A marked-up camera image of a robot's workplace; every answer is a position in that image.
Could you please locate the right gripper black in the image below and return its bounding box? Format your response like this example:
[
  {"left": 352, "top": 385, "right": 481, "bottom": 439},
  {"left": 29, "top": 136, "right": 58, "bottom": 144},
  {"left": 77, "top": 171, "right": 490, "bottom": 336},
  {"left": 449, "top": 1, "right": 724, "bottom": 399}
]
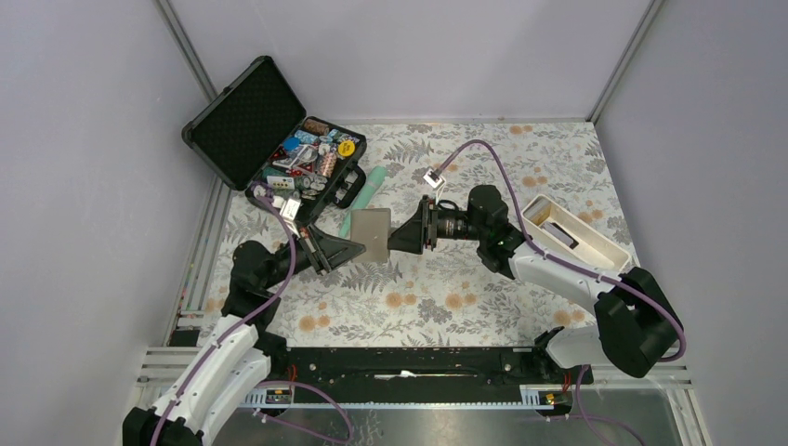
[{"left": 384, "top": 195, "right": 487, "bottom": 255}]

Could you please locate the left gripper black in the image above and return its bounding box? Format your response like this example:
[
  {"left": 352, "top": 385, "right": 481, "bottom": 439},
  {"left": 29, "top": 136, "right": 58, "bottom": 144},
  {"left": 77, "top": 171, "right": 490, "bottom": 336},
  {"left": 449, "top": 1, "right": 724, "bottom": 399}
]
[{"left": 263, "top": 220, "right": 366, "bottom": 289}]

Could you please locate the taupe leather card holder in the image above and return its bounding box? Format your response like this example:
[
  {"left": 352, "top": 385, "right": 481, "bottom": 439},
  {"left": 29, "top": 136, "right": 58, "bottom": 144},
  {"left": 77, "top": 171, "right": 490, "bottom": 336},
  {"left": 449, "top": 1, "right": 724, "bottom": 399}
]
[{"left": 349, "top": 208, "right": 391, "bottom": 264}]

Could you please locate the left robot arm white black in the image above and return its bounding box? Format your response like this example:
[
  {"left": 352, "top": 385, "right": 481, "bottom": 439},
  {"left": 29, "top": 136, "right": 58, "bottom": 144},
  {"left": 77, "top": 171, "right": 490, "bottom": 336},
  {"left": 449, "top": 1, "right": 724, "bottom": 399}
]
[{"left": 121, "top": 225, "right": 365, "bottom": 445}]

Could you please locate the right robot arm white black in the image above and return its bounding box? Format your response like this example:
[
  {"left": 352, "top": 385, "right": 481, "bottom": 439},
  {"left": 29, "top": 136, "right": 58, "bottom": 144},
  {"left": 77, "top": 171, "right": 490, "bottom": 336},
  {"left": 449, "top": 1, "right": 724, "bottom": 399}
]
[{"left": 387, "top": 185, "right": 688, "bottom": 383}]

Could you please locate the playing card deck box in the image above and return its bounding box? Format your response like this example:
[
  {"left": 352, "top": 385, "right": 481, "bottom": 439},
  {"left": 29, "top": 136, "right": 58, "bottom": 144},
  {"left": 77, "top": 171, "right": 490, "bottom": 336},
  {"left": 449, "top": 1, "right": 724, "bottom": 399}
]
[{"left": 266, "top": 176, "right": 296, "bottom": 190}]

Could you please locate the card in white tray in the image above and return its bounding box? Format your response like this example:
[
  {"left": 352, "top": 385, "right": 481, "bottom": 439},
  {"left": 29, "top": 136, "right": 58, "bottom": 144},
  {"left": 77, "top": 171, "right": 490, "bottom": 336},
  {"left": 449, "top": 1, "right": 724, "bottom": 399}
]
[{"left": 541, "top": 221, "right": 579, "bottom": 250}]

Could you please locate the floral patterned table mat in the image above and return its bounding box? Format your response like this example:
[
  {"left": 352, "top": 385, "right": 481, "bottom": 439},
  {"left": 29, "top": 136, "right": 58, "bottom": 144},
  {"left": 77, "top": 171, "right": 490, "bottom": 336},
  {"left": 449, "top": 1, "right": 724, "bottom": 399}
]
[{"left": 196, "top": 122, "right": 667, "bottom": 349}]

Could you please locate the mint green tube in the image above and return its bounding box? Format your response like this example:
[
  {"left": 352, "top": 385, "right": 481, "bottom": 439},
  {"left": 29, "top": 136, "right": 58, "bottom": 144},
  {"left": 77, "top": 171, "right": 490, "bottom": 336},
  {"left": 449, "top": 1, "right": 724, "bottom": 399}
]
[{"left": 338, "top": 165, "right": 387, "bottom": 238}]

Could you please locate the yellow poker chip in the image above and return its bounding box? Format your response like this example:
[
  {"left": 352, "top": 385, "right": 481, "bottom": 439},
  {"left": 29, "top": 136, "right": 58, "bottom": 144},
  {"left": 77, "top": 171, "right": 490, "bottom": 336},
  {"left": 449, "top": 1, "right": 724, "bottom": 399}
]
[{"left": 337, "top": 139, "right": 356, "bottom": 158}]

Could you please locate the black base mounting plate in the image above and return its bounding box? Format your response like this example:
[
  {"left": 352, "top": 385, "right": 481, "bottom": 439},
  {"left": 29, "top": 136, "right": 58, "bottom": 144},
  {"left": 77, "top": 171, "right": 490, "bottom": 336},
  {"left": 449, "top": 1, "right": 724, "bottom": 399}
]
[{"left": 249, "top": 347, "right": 593, "bottom": 408}]

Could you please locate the white rectangular tray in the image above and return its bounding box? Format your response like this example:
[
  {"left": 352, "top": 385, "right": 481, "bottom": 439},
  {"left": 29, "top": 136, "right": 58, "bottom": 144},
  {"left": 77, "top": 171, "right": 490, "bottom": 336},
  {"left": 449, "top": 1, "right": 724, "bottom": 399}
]
[{"left": 522, "top": 194, "right": 632, "bottom": 272}]

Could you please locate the black poker chip case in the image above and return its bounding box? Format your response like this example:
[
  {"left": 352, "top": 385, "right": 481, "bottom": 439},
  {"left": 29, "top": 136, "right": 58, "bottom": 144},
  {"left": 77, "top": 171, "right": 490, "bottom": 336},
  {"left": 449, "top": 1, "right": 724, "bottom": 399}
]
[{"left": 181, "top": 56, "right": 367, "bottom": 225}]

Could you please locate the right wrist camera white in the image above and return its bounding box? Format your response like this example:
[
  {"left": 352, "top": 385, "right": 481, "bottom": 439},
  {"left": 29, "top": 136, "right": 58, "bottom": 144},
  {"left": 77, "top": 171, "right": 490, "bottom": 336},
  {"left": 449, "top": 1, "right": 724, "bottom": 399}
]
[{"left": 423, "top": 168, "right": 445, "bottom": 190}]

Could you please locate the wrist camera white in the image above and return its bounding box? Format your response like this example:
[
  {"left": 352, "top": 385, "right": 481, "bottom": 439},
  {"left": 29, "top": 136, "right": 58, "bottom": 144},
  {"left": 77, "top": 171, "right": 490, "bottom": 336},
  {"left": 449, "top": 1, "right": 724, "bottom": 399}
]
[
  {"left": 423, "top": 168, "right": 445, "bottom": 190},
  {"left": 279, "top": 198, "right": 301, "bottom": 222}
]

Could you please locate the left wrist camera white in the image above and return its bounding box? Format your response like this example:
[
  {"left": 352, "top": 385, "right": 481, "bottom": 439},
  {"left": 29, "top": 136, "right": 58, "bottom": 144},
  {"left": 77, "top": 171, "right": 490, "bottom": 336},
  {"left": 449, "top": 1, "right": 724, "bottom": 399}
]
[{"left": 279, "top": 198, "right": 301, "bottom": 222}]

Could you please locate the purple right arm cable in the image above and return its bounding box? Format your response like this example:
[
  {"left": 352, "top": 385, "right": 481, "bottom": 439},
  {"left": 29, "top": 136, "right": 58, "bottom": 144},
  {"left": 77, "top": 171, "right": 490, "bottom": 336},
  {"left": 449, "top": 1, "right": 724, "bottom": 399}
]
[{"left": 434, "top": 139, "right": 688, "bottom": 446}]

